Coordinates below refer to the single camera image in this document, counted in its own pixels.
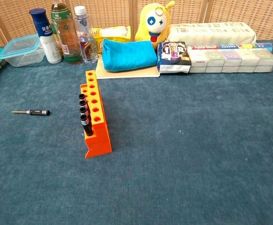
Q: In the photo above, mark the blue folded cloth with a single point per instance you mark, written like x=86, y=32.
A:
x=129, y=55

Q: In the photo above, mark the beige notebook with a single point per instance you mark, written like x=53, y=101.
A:
x=127, y=74

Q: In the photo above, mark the yellow cardboard box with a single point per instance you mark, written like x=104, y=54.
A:
x=113, y=32

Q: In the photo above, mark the orange bit holder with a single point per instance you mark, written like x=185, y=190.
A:
x=99, y=140

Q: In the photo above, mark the yellow plush toy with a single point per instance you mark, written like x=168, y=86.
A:
x=155, y=21

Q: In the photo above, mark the white tissue multipack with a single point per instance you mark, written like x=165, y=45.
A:
x=211, y=32

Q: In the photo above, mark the plastic food wrap box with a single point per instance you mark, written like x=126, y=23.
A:
x=230, y=47

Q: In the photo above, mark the white bottle blue cap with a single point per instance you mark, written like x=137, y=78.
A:
x=48, y=47

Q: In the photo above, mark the pastel box row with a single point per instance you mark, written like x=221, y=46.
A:
x=232, y=62

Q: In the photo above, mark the black battery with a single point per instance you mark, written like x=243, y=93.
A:
x=1, y=65

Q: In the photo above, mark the green tea bottle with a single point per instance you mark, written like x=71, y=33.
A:
x=67, y=35

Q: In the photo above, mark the rattan folding screen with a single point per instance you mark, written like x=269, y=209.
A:
x=115, y=11

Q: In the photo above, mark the blue table carpet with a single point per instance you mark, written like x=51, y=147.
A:
x=174, y=140

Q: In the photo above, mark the clear container blue lid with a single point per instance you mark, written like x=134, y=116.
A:
x=21, y=50

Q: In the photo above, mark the clear water bottle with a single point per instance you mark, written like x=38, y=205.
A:
x=86, y=35

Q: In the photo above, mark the purple snack packet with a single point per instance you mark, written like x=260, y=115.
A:
x=172, y=57

